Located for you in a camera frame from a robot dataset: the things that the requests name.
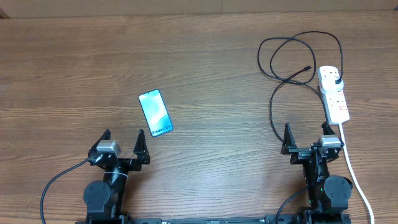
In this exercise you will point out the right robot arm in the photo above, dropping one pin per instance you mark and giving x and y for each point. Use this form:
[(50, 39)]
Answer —
[(328, 195)]

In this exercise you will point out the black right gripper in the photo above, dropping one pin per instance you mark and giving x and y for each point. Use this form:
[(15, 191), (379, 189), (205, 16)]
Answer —
[(298, 154)]

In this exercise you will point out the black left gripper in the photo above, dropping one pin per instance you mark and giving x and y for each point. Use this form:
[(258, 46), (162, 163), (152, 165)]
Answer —
[(140, 150)]

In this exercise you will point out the white charger plug adapter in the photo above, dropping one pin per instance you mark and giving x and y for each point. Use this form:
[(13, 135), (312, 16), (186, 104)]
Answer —
[(331, 85)]

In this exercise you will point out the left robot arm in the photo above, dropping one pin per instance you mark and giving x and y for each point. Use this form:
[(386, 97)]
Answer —
[(104, 198)]

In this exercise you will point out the white power strip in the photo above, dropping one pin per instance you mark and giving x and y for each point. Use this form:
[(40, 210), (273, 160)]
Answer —
[(335, 103)]

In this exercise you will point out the Galaxy S24+ smartphone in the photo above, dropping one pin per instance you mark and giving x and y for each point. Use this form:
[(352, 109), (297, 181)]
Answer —
[(155, 112)]

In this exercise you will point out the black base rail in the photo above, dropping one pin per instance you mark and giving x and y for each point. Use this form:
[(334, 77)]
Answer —
[(268, 219)]

